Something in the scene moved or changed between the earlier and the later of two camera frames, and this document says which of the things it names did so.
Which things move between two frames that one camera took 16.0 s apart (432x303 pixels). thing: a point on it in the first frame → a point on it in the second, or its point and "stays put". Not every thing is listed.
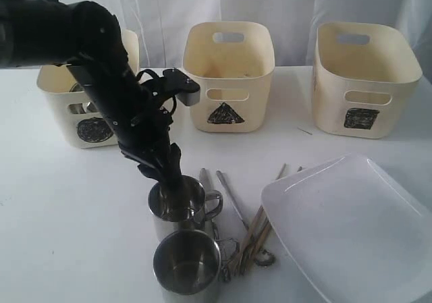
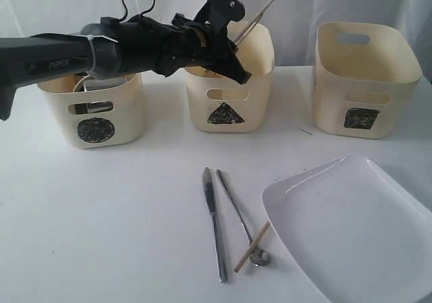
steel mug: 185,207 → 91,107
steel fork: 232,269 → 250,30
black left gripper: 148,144 → 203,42
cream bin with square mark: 360,69 stays put
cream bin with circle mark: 77,120 stays put
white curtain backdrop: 161,10 stays put
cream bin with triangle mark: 232,63 stays put
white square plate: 357,233 stays put
